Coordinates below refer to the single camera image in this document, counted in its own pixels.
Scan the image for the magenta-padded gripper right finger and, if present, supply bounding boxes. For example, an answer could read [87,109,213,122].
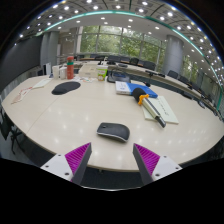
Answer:
[132,143,183,186]

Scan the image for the white paper cup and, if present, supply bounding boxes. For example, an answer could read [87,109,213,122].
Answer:
[52,65,60,80]

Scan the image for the ceiling spot lights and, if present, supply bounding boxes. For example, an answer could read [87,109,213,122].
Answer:
[13,0,224,79]

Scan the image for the colourful sticker sheet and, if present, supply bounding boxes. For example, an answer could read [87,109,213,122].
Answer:
[73,76,98,84]

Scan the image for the black gooseneck microphone unit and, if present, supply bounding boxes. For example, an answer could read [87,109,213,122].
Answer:
[106,69,152,88]

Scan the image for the row of black office chairs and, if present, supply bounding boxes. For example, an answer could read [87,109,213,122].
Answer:
[94,54,214,101]

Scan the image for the white cardboard box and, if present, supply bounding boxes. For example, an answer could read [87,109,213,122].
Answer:
[78,63,99,78]

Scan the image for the black office chair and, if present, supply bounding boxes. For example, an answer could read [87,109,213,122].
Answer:
[0,108,23,155]

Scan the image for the black computer mouse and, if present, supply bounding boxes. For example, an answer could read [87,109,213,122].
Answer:
[96,122,131,144]

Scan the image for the pale green booklet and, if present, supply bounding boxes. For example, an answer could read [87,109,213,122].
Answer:
[141,95,180,125]

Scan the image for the black mouse pad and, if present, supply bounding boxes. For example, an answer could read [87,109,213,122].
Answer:
[51,81,82,96]

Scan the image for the blue and white book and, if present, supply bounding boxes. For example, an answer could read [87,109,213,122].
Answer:
[115,80,159,99]

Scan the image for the green printed paper cup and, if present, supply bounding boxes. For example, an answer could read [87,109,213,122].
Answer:
[96,64,109,82]

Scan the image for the handheld microphone with orange collar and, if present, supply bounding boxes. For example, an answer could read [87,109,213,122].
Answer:
[132,87,167,129]

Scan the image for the red thermos bottle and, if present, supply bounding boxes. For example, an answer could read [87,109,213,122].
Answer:
[66,55,75,80]

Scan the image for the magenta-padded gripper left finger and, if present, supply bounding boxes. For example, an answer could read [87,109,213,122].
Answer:
[40,142,93,186]

